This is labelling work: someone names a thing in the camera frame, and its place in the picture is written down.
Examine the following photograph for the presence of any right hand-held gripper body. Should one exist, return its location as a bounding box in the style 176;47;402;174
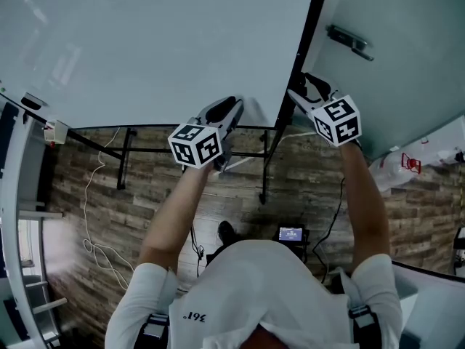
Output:
304;73;363;148

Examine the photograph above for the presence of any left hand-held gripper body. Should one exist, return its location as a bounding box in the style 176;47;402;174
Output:
167;95;238;174

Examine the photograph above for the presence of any large white whiteboard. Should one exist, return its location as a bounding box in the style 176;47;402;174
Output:
0;0;319;129

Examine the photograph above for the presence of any person's left forearm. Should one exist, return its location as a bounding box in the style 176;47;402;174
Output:
137;161;216;273

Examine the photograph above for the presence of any person's right forearm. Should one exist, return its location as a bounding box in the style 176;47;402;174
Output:
339;139;392;278

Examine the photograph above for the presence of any black whiteboard eraser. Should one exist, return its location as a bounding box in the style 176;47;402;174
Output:
20;92;48;111

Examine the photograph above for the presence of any white door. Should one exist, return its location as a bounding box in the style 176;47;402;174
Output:
300;0;465;161

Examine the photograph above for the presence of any person's black shoe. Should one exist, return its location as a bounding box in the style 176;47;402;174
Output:
217;220;236;247

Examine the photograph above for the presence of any clear plastic bag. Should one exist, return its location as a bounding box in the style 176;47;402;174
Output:
368;135;465;193

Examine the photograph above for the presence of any black device with screen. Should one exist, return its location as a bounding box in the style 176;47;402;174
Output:
277;224;310;251

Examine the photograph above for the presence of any small white box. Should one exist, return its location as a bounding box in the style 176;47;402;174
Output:
43;119;69;145

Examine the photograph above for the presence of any person's white t-shirt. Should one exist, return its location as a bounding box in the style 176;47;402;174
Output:
104;239;405;349

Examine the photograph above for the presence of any white metal rack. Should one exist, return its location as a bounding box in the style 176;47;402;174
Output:
0;100;69;349

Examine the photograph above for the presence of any white table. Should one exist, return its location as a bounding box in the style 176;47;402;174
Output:
391;260;465;349

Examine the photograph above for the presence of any long black cable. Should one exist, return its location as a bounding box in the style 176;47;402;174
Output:
311;176;347;286

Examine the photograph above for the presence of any short black cable with plug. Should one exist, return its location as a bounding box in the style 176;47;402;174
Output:
188;226;206;278

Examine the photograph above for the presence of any long white cable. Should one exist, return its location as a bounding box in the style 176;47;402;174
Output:
81;127;131;292

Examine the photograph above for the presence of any black harness strap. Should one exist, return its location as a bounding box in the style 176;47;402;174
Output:
347;302;379;349
139;313;171;349

